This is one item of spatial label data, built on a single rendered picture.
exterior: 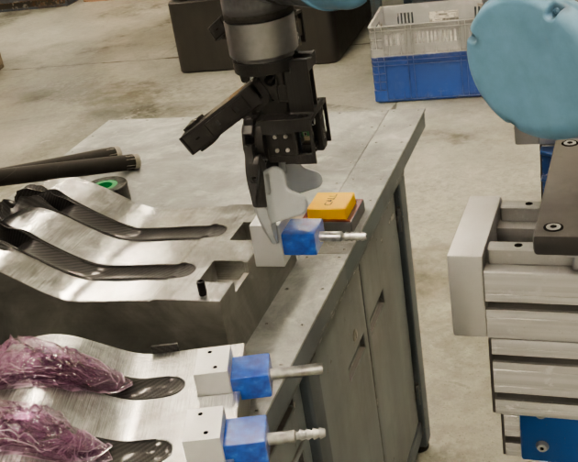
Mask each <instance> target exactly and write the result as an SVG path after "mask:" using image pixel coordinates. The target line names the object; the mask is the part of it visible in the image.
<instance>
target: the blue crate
mask: <svg viewBox="0 0 578 462"><path fill-rule="evenodd" d="M371 59H372V61H371V63H372V75H373V83H374V95H375V102H379V103H390V102H404V101H419V100H434V99H449V98H463V97H478V96H481V94H480V93H479V91H478V89H477V87H476V85H475V83H474V81H473V78H472V75H471V71H470V68H469V63H468V58H467V50H465V51H453V52H441V53H429V54H417V55H405V56H392V57H380V58H371Z"/></svg>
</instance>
